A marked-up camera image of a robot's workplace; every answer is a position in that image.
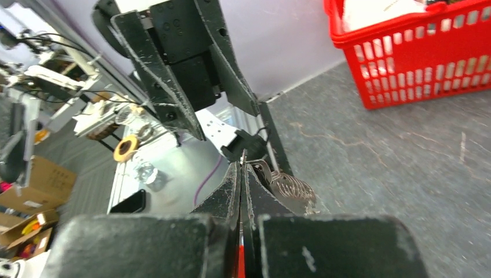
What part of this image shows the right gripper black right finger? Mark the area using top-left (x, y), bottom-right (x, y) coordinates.
top-left (242, 165), bottom-right (428, 277)

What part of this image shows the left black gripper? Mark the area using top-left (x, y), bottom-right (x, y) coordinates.
top-left (111, 1), bottom-right (259, 141)

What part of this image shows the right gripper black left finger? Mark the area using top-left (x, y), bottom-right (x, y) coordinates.
top-left (41, 162), bottom-right (242, 277)

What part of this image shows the metal keyring holder red handle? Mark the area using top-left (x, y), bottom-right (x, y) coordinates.
top-left (240, 151), bottom-right (320, 277)

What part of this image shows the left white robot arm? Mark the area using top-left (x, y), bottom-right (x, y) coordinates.
top-left (91, 1), bottom-right (267, 162)

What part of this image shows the black smartphone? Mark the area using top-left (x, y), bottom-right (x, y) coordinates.
top-left (109, 189), bottom-right (147, 214)

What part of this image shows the clear glass cup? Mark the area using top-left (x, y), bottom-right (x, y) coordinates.
top-left (133, 161), bottom-right (159, 185)

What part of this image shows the yellow tape roll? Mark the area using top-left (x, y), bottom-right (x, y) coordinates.
top-left (113, 134), bottom-right (140, 163)

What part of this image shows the cardboard box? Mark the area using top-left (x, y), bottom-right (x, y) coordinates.
top-left (1, 155), bottom-right (77, 215)

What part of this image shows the red plastic basket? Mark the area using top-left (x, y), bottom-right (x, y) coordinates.
top-left (324, 1), bottom-right (490, 109)

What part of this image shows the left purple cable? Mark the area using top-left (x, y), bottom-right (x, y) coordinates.
top-left (193, 154), bottom-right (224, 208)

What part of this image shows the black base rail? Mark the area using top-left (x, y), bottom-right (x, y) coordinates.
top-left (259, 102), bottom-right (294, 175)

